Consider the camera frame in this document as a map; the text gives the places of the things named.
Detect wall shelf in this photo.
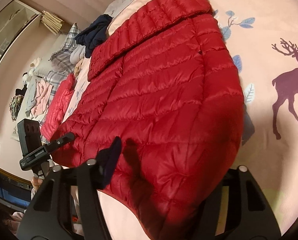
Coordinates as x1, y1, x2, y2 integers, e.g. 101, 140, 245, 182
0, 0, 41, 60

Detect yellow tassel fringe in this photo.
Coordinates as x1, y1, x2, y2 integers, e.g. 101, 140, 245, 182
41, 10, 64, 35

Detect red down jacket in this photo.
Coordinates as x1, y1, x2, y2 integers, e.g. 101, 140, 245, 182
52, 0, 244, 239

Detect pink deer print duvet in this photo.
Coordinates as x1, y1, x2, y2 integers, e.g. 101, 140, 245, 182
61, 0, 298, 240

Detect pink-red folded down jacket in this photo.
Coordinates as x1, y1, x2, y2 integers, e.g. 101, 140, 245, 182
40, 73, 76, 141

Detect navy blue garment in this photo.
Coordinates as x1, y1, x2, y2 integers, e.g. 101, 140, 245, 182
75, 14, 112, 58

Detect pink clothes pile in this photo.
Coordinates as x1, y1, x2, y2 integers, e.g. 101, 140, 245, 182
25, 79, 53, 118

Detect small plush toys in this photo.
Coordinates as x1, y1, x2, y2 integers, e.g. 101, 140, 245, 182
22, 57, 42, 85

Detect orange small cloth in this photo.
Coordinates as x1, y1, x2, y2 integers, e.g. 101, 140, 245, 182
74, 59, 84, 77

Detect person left hand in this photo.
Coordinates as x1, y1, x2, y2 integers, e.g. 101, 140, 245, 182
31, 177, 43, 192

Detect plaid pillow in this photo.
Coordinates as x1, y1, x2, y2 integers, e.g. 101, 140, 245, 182
44, 23, 81, 94

